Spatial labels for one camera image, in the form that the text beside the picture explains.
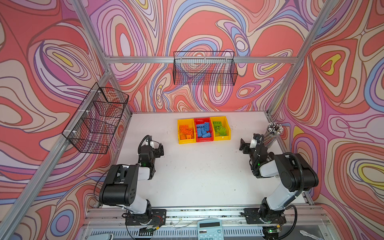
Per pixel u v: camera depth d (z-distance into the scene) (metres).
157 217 0.72
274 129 0.86
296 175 0.47
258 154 0.71
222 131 1.05
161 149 0.86
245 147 0.85
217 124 1.07
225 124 1.09
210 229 0.69
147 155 0.70
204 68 0.96
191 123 1.05
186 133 1.04
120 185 0.45
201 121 1.10
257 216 0.73
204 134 1.03
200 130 1.04
